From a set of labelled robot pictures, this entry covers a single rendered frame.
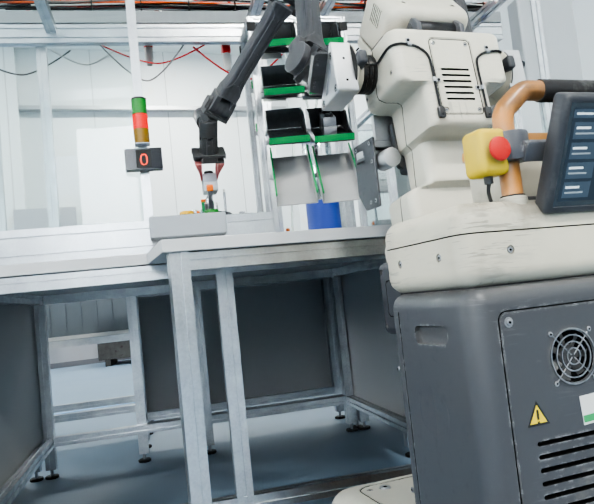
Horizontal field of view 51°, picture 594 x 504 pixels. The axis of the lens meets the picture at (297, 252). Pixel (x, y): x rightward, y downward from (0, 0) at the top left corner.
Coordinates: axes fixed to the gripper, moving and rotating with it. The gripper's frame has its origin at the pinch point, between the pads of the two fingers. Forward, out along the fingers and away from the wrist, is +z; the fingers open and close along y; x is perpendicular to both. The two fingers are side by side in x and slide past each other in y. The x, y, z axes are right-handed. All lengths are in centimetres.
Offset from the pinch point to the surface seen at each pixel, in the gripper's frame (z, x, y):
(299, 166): 0.2, -5.3, -31.2
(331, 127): -12.2, -8.3, -42.2
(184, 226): -1.1, 30.5, 10.5
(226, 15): -17, -144, -27
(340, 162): -0.1, -6.4, -46.0
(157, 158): -1.3, -13.5, 15.2
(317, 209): 47, -56, -56
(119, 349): 533, -524, 70
